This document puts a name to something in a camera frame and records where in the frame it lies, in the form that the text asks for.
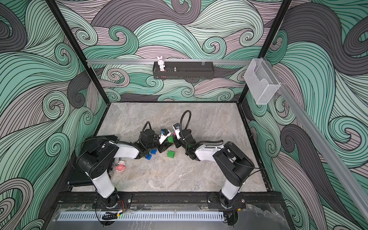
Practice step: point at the aluminium rail wall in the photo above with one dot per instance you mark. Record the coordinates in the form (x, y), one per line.
(129, 61)
(294, 97)

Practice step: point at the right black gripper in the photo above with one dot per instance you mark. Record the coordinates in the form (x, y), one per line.
(176, 142)

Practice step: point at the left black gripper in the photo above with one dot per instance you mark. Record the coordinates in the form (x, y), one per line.
(164, 146)

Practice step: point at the green lego brick right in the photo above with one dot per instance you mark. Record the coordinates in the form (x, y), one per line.
(170, 154)

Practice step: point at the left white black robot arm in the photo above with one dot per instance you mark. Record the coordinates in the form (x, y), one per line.
(106, 191)

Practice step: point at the pink toy figure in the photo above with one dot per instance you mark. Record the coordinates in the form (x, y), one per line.
(121, 166)

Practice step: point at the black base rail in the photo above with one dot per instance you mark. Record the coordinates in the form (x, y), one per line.
(135, 200)

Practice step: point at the dark green lego brick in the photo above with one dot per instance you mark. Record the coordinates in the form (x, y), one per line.
(170, 139)

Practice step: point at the black box on table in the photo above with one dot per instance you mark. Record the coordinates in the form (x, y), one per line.
(80, 175)

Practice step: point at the aluminium rail right wall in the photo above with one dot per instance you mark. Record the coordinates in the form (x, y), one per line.
(294, 97)

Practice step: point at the white pink bunny figurine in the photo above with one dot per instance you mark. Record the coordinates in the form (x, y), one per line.
(161, 63)

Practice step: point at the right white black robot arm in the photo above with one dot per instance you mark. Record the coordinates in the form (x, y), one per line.
(233, 163)

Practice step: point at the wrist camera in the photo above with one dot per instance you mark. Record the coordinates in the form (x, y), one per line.
(176, 128)
(165, 133)

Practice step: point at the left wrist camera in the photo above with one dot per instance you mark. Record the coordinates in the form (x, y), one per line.
(165, 133)

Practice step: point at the black wall shelf tray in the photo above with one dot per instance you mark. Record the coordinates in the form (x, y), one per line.
(184, 71)

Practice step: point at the clear plastic wall bin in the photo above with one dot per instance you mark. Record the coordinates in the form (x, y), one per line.
(261, 80)

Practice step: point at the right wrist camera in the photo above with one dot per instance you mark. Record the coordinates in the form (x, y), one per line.
(176, 128)

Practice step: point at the aluminium rail back wall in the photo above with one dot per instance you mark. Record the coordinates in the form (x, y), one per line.
(129, 61)

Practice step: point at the white slotted cable duct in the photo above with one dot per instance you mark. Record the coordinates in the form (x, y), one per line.
(144, 216)

